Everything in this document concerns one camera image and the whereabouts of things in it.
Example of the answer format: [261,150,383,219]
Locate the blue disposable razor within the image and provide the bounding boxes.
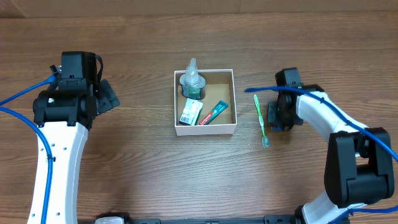
[272,125,284,131]

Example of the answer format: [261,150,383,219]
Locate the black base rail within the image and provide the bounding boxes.
[91,212,302,224]

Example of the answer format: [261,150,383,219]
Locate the left blue cable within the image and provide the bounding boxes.
[0,74,58,224]

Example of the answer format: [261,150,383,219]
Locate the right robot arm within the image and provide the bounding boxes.
[266,68,396,223]

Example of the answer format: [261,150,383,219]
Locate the right blue cable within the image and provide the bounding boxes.
[244,86,398,224]

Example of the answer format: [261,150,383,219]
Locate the white soap bar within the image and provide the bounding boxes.
[178,98,203,126]

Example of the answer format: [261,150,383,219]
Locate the green Colgate toothpaste tube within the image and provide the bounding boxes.
[198,100,229,126]

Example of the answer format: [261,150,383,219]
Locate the blue cable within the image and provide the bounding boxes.
[0,74,58,224]
[244,86,398,224]

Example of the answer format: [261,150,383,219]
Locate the green white toothbrush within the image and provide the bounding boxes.
[254,95,269,148]

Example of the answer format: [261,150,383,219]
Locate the clear pump bottle blue liquid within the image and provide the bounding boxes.
[179,58,206,100]

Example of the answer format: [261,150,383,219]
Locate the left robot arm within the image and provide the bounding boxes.
[28,51,119,223]

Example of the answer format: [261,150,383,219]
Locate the open cardboard box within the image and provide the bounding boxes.
[174,69,237,136]

